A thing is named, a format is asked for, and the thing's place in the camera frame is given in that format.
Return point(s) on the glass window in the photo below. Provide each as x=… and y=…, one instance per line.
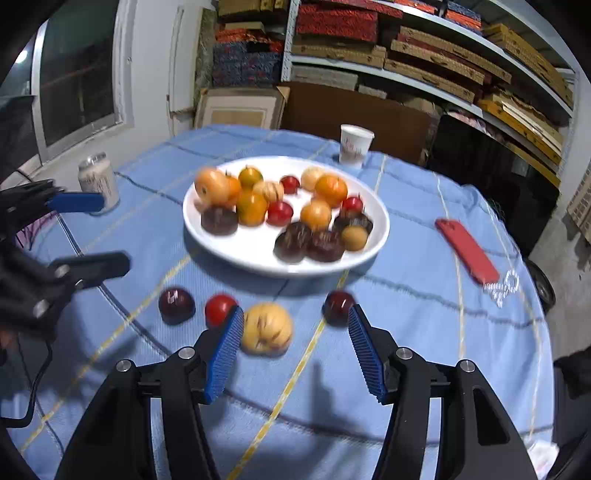
x=78, y=69

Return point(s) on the black wheel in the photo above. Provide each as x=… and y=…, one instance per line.
x=542, y=286

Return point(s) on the white paper cup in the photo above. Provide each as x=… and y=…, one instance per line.
x=353, y=147

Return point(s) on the pale yellow round fruit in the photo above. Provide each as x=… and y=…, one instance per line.
x=311, y=177

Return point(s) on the small red round fruit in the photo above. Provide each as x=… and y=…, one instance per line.
x=352, y=204
x=290, y=183
x=219, y=310
x=280, y=213

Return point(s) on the brown cardboard sheet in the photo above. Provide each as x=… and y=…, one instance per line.
x=360, y=115

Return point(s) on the white round plate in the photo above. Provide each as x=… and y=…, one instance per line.
x=258, y=256

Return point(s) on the pink printed cloth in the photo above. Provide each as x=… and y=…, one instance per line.
x=32, y=230

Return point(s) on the tan woven panel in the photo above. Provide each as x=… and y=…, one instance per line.
x=581, y=203

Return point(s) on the grey marbled board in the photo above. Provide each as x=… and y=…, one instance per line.
x=205, y=50

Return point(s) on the dark cloth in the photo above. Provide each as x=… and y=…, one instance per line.
x=575, y=374

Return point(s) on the stack of yellow flat boxes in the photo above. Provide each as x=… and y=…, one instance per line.
x=526, y=120

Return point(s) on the blue checked tablecloth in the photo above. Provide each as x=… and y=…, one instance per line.
x=415, y=323

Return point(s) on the white metal shelf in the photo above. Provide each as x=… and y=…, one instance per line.
x=323, y=62

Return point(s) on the pale yellow striped fruit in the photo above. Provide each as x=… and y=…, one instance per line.
x=268, y=328
x=268, y=190

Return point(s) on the large yellow-orange fruit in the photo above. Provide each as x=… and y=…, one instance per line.
x=211, y=184

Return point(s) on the white leaning panel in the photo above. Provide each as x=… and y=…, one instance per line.
x=182, y=69

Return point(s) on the grey patterned box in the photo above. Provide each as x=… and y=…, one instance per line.
x=325, y=77

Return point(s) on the wooden picture frame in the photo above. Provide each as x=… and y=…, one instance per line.
x=235, y=110

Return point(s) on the large red patterned box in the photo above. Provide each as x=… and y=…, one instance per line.
x=337, y=21

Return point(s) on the white drink can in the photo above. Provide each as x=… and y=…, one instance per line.
x=99, y=180

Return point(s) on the stack of tan woven boxes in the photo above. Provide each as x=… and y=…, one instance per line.
x=434, y=60
x=244, y=7

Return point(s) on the stack of blue patterned boxes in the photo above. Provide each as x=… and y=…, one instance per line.
x=247, y=67

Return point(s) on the black flat screen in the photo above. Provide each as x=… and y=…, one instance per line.
x=498, y=194

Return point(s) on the yellow-brown round fruit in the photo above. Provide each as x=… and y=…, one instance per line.
x=354, y=237

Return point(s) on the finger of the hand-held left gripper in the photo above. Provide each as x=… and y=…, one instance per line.
x=92, y=266
x=76, y=202

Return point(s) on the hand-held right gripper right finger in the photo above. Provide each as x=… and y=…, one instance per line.
x=367, y=360

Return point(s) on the red smartphone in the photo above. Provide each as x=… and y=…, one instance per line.
x=466, y=249

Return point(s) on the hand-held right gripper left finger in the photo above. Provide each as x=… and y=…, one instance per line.
x=226, y=355

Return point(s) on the dark red plum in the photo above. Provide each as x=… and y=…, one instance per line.
x=338, y=307

